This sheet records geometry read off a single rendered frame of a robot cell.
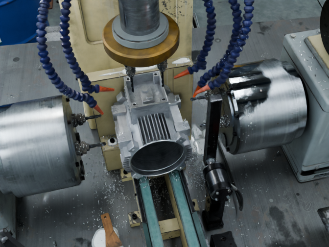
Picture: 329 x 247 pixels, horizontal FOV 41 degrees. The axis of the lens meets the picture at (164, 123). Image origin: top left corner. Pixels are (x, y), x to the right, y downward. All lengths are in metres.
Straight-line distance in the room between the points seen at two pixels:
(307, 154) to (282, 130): 0.16
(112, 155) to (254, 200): 0.45
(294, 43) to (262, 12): 2.12
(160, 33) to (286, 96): 0.38
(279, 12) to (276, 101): 2.31
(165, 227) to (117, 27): 0.57
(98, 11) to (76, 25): 0.07
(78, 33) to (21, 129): 0.32
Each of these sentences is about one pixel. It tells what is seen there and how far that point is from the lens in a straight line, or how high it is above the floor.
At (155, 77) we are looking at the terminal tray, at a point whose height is 1.14.
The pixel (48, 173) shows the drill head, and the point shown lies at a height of 1.07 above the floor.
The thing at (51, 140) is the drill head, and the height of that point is 1.14.
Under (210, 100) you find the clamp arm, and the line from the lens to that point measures 0.99.
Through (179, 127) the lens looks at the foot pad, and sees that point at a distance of 1.16.
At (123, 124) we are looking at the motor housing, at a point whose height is 1.06.
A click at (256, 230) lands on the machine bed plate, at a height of 0.80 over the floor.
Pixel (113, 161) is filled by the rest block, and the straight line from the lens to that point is 1.38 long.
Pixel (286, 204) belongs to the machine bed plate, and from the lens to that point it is 1.38.
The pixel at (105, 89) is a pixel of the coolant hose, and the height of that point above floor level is 1.19.
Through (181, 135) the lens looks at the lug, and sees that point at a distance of 1.12.
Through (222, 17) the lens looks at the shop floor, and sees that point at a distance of 3.32.
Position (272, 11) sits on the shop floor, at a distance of 3.44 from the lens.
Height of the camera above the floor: 1.97
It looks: 50 degrees down
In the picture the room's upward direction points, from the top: 2 degrees counter-clockwise
